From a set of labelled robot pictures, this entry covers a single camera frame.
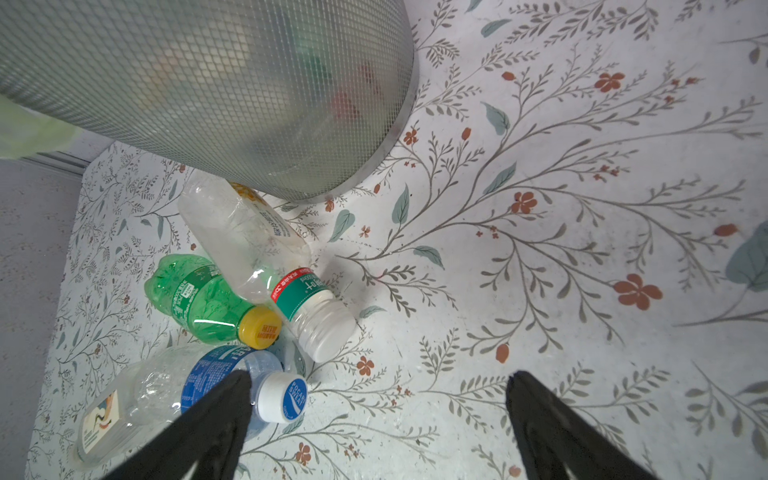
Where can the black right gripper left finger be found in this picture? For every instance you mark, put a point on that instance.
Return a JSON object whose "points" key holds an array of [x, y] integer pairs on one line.
{"points": [[203, 443]]}

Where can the clear bottle green red label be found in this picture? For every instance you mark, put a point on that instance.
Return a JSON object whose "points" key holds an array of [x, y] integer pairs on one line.
{"points": [[263, 258]]}

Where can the silver mesh waste bin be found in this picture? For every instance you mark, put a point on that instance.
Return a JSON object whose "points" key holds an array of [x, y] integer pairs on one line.
{"points": [[297, 99]]}

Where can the green bottle yellow cap upper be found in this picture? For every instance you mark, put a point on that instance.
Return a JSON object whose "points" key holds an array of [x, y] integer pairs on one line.
{"points": [[192, 290]]}

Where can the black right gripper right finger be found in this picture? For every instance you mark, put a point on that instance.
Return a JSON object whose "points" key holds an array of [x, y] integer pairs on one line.
{"points": [[556, 443]]}

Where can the green plastic bin liner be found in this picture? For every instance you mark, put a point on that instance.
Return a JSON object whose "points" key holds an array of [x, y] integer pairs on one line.
{"points": [[25, 132]]}

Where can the clear bottle white yellow label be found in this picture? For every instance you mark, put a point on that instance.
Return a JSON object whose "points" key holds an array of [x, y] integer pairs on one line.
{"points": [[113, 422]]}

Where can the crushed Pocari bottle blue label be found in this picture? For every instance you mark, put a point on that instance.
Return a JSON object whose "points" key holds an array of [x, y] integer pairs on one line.
{"points": [[170, 383]]}

